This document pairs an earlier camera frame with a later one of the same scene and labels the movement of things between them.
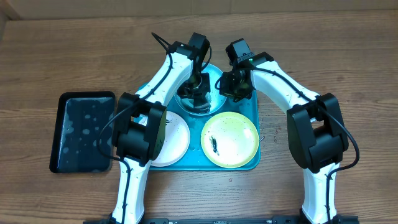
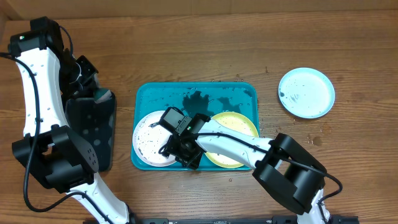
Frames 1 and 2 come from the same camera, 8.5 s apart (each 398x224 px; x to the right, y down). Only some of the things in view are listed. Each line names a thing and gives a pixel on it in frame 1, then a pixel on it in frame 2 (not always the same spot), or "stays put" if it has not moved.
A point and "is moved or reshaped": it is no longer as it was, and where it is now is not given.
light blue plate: [217, 99] is moved or reshaped
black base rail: [341, 219] stays put
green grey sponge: [202, 108] to [104, 97]
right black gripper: [229, 91] to [174, 148]
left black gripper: [183, 93] to [87, 86]
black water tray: [79, 118] stays put
